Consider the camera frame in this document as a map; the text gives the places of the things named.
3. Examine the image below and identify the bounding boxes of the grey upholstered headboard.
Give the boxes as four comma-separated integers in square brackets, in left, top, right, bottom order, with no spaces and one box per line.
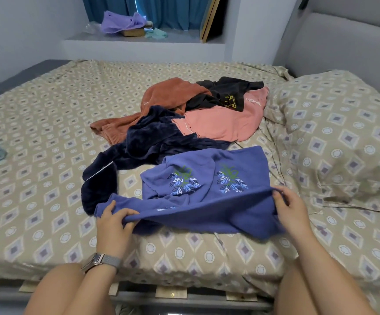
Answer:
[273,0,380,109]

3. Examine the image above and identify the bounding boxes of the rust brown garment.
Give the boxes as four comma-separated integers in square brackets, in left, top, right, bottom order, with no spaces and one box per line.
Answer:
[89,77,212,147]

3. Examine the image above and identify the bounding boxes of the blue curtain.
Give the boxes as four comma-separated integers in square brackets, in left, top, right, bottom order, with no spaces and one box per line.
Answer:
[81,0,214,32]

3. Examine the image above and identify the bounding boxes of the person's left leg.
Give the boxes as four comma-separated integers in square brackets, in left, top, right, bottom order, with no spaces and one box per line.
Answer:
[23,262,115,315]

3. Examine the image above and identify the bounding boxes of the person's left forearm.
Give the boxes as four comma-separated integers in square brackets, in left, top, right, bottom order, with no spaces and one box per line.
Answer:
[62,266,118,315]

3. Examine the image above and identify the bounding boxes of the teal small item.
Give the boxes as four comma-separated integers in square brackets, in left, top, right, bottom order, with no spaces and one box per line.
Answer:
[143,27,169,41]

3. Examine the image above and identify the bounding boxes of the purple-blue garment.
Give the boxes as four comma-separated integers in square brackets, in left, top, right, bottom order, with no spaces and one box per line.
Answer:
[94,145,287,242]

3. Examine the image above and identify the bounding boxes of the black garment yellow print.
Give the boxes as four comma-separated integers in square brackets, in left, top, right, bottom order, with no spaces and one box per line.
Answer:
[185,76,265,113]

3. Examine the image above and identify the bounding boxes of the bed with patterned beige sheet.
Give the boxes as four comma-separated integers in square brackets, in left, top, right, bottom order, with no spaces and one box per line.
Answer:
[0,0,380,315]

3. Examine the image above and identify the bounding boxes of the purple cloth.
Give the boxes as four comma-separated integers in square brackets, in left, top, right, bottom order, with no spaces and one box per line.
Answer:
[100,11,148,35]

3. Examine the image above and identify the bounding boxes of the navy velvet garment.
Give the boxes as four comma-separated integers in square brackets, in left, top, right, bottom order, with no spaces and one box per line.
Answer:
[80,105,232,217]

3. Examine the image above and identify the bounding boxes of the grey band wristwatch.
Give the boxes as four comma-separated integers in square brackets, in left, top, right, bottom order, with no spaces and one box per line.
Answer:
[81,252,123,274]

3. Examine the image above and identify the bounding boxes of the leaning wooden picture frames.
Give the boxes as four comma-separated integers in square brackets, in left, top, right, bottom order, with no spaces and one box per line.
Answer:
[199,0,229,43]

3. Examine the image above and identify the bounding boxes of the small wooden box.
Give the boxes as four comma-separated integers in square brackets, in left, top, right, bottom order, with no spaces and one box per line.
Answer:
[122,28,147,38]

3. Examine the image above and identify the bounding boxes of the person's right hand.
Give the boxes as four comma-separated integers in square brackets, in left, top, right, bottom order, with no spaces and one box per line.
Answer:
[270,184,314,245]

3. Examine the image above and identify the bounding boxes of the clear plastic bag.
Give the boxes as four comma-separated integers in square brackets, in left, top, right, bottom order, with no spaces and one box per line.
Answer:
[83,21,101,35]

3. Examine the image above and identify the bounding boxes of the person's left hand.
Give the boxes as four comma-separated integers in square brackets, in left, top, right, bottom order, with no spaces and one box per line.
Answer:
[95,199,141,261]

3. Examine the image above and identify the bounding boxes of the pink shirt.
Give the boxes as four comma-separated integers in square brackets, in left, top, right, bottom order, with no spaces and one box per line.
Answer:
[171,86,270,144]

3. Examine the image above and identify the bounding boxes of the patterned beige pillow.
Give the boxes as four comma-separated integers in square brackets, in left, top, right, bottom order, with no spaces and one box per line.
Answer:
[265,69,380,214]

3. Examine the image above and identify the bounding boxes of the person's right forearm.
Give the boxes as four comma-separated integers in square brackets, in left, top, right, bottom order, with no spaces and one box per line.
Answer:
[294,229,380,315]

